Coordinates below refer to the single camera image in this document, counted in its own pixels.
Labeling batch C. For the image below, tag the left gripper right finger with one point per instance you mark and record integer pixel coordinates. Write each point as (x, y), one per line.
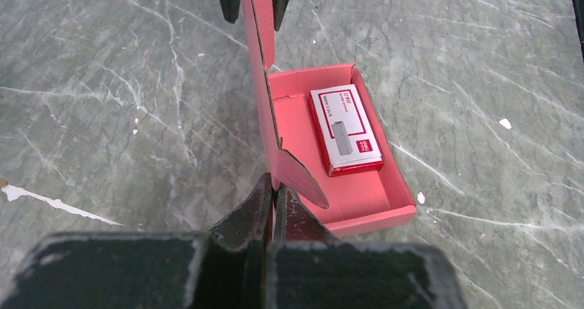
(309, 267)

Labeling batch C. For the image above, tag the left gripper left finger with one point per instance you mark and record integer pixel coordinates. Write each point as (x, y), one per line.
(219, 268)

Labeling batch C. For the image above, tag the red paper box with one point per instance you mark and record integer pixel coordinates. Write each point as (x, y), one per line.
(348, 201)

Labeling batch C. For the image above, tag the small red white box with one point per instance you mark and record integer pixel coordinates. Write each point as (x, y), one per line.
(344, 132)

